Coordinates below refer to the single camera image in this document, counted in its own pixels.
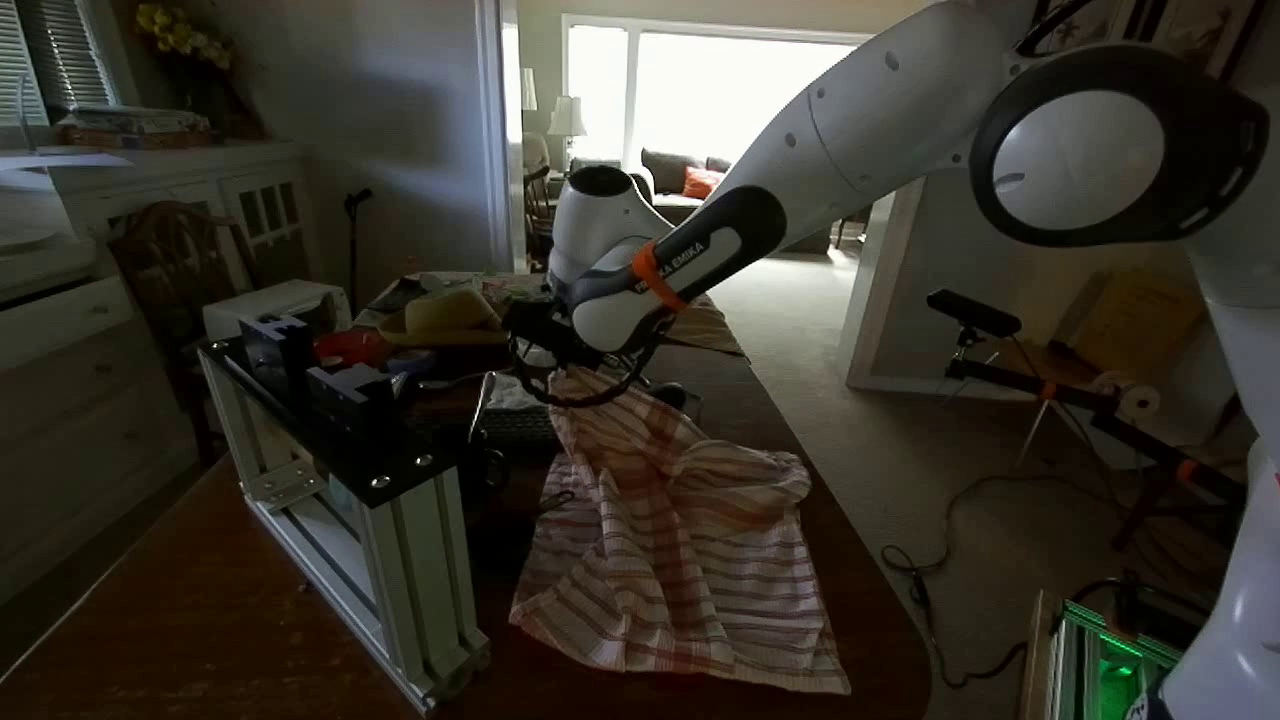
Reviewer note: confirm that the white plastic box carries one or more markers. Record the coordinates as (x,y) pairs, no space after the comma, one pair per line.
(265,306)

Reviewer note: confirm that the white window shutter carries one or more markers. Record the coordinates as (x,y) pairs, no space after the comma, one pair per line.
(62,52)

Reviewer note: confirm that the green-lit control box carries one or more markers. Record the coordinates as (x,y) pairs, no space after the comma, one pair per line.
(1113,661)

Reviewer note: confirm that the brown woven placemat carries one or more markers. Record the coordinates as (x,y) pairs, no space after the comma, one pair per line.
(700,330)

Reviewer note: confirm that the brown wooden dining chair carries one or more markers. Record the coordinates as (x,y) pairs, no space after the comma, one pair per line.
(175,267)

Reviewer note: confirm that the yellow straw hat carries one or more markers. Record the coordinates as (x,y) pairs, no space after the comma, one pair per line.
(452,319)

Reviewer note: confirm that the yellow flower bouquet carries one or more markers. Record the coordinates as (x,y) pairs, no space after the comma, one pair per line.
(180,34)

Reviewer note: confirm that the red striped white cloth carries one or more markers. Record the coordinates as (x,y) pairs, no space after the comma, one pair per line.
(665,561)

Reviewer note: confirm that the yellow cardboard box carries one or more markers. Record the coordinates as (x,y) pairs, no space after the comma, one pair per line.
(1133,324)

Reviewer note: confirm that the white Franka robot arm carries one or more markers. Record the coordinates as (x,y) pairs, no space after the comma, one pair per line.
(864,121)

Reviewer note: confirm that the black stereo camera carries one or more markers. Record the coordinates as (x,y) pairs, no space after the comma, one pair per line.
(973,314)

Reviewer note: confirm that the white sideboard cabinet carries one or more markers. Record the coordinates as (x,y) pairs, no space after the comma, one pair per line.
(80,400)

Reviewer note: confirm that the dark wooden armchair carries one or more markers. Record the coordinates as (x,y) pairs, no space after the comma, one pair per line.
(541,223)

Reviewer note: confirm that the red bowl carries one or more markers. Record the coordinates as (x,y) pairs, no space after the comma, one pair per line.
(351,344)

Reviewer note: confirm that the orange cushion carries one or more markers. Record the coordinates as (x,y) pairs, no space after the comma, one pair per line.
(698,182)

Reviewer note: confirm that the white wooden rack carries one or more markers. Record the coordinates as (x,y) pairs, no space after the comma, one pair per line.
(402,587)

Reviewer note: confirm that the black camera tripod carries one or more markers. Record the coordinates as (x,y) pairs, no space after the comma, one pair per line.
(1066,387)

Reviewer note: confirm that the white table lamp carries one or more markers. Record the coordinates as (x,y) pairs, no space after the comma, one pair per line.
(564,118)

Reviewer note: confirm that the dark grey sofa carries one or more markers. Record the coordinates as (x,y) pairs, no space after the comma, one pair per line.
(660,169)

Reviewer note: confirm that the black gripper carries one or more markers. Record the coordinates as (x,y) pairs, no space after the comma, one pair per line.
(544,339)

